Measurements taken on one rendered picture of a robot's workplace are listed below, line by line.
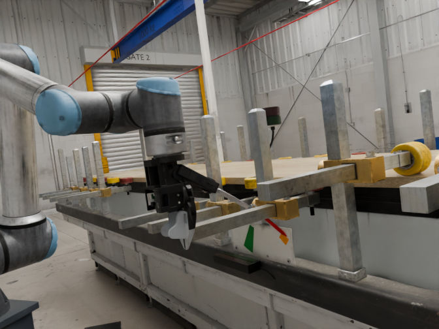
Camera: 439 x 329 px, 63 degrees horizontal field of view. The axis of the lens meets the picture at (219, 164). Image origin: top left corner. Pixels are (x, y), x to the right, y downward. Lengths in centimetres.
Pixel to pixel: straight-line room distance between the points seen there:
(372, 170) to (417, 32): 795
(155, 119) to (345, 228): 47
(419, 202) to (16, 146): 115
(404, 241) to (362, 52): 832
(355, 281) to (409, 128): 785
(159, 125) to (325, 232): 65
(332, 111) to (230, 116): 1032
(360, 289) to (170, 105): 55
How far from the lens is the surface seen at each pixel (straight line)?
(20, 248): 136
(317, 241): 120
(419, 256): 103
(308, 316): 106
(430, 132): 191
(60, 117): 76
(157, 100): 76
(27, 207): 136
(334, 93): 81
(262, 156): 98
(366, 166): 77
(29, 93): 87
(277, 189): 62
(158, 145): 75
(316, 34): 1004
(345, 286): 87
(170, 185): 78
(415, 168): 98
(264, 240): 103
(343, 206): 83
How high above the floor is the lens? 103
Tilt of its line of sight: 3 degrees down
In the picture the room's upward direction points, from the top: 7 degrees counter-clockwise
